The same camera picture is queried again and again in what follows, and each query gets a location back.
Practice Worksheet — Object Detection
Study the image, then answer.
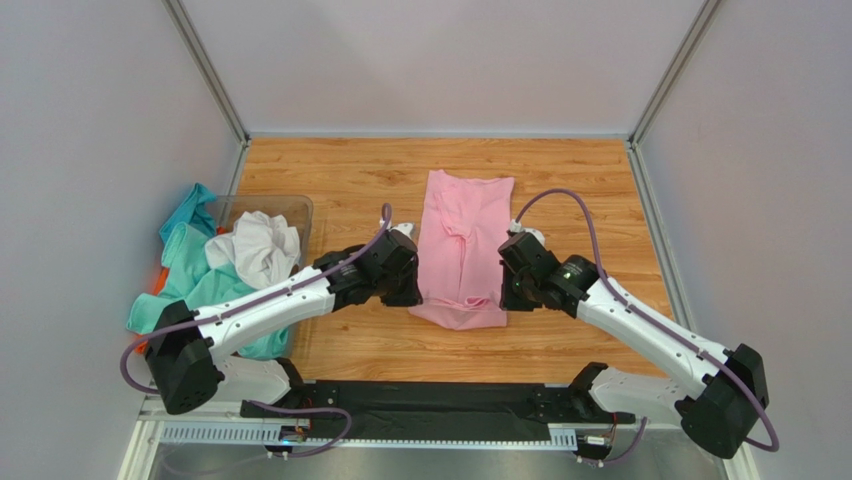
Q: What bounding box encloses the teal t shirt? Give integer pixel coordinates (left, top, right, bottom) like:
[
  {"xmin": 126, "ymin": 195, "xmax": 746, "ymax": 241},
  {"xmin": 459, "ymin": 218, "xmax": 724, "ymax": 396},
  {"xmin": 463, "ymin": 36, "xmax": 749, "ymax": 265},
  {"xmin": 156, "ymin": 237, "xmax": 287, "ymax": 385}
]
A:
[{"xmin": 126, "ymin": 221, "xmax": 297, "ymax": 361}]

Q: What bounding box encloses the orange t shirt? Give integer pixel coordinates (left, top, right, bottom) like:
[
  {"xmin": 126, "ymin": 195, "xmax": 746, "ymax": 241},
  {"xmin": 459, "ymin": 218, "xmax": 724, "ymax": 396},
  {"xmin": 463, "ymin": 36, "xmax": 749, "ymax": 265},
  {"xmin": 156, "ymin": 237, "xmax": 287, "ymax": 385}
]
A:
[{"xmin": 134, "ymin": 226, "xmax": 231, "ymax": 355}]

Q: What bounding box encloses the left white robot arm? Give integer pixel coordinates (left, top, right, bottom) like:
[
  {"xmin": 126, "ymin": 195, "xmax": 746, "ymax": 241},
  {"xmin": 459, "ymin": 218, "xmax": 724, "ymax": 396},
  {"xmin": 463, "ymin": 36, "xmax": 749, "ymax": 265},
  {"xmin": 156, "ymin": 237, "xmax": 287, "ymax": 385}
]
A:
[{"xmin": 144, "ymin": 223, "xmax": 422, "ymax": 415}]

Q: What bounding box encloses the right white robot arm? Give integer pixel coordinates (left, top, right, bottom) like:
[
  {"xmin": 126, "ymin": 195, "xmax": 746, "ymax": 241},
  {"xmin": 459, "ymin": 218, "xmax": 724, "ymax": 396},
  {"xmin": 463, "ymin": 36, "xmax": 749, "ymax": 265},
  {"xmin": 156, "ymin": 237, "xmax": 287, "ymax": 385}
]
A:
[{"xmin": 498, "ymin": 229, "xmax": 769, "ymax": 459}]

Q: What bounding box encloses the pink t shirt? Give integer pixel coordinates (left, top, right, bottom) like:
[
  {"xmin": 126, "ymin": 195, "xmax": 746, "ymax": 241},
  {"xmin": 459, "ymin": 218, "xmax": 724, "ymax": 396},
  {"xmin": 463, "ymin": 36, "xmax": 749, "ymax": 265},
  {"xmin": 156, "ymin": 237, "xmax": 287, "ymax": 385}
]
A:
[{"xmin": 409, "ymin": 170, "xmax": 514, "ymax": 331}]

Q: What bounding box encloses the blue t shirt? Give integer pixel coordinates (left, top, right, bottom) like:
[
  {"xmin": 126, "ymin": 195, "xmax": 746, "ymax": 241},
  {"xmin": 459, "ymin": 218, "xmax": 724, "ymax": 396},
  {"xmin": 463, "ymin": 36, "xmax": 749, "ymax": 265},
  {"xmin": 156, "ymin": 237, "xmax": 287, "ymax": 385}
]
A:
[{"xmin": 159, "ymin": 183, "xmax": 218, "ymax": 244}]

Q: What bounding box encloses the white t shirt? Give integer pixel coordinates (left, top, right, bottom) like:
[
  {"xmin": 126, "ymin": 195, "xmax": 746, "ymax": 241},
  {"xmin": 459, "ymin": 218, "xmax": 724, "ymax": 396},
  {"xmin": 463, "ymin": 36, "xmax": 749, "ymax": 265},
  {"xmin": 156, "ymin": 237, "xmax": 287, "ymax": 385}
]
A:
[{"xmin": 204, "ymin": 211, "xmax": 301, "ymax": 290}]

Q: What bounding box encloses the clear plastic bin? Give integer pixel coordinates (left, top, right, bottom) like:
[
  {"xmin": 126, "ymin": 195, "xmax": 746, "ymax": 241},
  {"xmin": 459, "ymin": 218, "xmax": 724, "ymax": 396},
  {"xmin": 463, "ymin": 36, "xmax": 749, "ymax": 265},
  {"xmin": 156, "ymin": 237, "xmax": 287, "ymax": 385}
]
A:
[{"xmin": 199, "ymin": 192, "xmax": 314, "ymax": 364}]

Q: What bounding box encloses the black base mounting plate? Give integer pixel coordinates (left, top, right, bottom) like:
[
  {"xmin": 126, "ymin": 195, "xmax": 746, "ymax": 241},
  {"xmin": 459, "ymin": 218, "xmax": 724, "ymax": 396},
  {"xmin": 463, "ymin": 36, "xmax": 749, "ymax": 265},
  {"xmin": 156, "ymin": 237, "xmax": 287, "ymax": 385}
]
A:
[{"xmin": 278, "ymin": 381, "xmax": 636, "ymax": 441}]

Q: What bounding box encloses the aluminium frame rail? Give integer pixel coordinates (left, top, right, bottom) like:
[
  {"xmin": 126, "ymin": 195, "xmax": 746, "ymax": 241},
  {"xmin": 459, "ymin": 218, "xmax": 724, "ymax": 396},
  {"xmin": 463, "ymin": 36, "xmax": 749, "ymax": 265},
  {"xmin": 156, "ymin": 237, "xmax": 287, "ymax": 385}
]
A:
[{"xmin": 136, "ymin": 375, "xmax": 743, "ymax": 451}]

